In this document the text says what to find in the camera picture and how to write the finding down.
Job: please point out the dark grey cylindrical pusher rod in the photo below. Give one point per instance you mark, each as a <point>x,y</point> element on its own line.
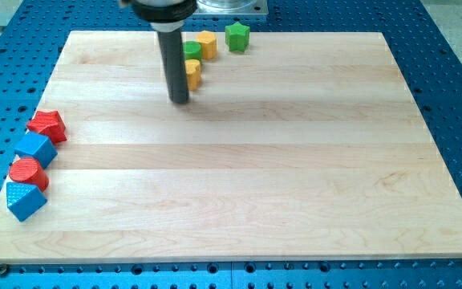
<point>172,53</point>

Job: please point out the blue triangle block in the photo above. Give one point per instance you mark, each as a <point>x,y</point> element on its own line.
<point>23,200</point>

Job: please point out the green cylinder block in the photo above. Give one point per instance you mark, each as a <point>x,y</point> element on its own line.
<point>192,50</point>

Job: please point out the yellow heart block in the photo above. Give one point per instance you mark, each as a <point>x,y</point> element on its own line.
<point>193,72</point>

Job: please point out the yellow hexagon block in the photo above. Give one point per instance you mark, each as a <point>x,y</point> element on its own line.
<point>208,42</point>

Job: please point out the green star block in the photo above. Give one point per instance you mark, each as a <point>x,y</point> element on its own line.
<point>237,36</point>

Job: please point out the red star block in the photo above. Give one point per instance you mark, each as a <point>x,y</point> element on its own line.
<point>48,124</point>

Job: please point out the blue cube block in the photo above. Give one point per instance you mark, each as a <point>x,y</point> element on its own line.
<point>37,146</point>

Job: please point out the wooden board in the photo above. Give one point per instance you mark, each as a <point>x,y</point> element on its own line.
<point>308,146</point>

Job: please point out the red cylinder block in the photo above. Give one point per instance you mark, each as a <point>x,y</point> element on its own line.
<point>29,171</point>

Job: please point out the brass screw left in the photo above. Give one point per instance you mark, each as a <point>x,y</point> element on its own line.
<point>4,269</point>

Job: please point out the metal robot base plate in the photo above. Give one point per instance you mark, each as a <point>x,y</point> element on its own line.
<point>232,7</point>

